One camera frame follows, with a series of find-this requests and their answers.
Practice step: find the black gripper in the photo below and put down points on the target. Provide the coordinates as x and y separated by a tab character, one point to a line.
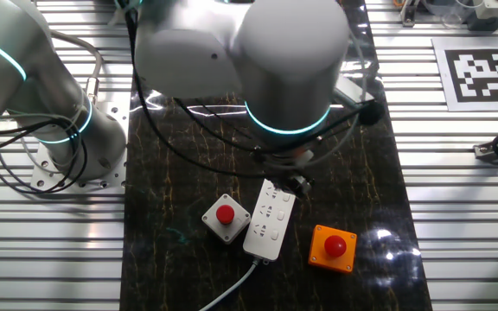
298	183

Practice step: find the white four-socket power strip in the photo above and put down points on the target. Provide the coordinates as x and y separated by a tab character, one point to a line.
266	233

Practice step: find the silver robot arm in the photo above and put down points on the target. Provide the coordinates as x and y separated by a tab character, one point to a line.
292	56

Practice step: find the grey box red button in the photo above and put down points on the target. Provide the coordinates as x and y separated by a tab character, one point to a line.
236	225

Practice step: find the orange box red button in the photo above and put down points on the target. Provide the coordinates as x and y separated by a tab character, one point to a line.
318	259

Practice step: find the black marble pattern mat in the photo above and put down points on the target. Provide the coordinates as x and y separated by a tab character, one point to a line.
180	242

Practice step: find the black white marker sheet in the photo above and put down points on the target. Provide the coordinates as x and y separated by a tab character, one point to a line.
478	73

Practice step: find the clear plastic container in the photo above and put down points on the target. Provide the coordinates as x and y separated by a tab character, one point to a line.
445	13

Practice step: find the white box device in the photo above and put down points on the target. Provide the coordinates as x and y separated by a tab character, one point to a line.
496	6

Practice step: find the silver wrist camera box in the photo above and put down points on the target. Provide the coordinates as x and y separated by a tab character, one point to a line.
353	90

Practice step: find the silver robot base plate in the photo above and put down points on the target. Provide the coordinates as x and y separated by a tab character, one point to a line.
117	125

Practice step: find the small metal bracket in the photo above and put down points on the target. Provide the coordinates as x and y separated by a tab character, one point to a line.
410	13

